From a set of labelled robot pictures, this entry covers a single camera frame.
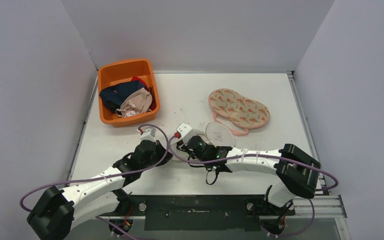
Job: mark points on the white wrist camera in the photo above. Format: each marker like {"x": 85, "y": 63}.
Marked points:
{"x": 184, "y": 132}
{"x": 148, "y": 134}

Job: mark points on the white mesh laundry bag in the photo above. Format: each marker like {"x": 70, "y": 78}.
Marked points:
{"x": 215, "y": 134}

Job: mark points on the orange plastic bin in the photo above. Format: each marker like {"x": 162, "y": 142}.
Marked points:
{"x": 120, "y": 72}

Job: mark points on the navy blue garment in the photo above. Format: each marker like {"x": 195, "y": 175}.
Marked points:
{"x": 113, "y": 96}

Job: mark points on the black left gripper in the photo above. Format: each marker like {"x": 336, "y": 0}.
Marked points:
{"x": 159, "y": 148}

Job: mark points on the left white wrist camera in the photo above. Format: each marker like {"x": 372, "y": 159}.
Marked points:
{"x": 148, "y": 134}

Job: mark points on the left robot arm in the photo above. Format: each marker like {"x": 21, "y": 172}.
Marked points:
{"x": 58, "y": 211}

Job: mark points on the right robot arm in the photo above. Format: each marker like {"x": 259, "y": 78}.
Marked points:
{"x": 297, "y": 171}

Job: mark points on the beige bra in bin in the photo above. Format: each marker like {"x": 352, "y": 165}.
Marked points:
{"x": 137, "y": 103}

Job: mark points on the red garment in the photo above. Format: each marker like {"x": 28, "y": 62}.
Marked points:
{"x": 142, "y": 83}

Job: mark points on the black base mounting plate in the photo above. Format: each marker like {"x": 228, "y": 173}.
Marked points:
{"x": 199, "y": 212}

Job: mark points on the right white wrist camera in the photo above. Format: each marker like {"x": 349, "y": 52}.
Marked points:
{"x": 184, "y": 132}

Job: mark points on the carrot print bra case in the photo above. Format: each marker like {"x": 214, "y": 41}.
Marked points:
{"x": 243, "y": 112}

